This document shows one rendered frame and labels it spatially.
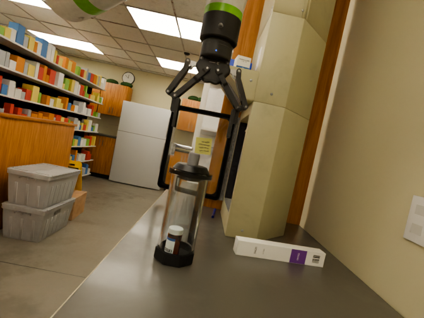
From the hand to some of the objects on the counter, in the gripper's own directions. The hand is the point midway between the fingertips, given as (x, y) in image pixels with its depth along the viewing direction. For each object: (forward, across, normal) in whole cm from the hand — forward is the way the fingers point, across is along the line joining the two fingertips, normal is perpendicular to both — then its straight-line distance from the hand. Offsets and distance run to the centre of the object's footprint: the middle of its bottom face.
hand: (201, 127), depth 64 cm
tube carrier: (+32, +1, 0) cm, 32 cm away
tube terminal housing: (+34, -27, -39) cm, 58 cm away
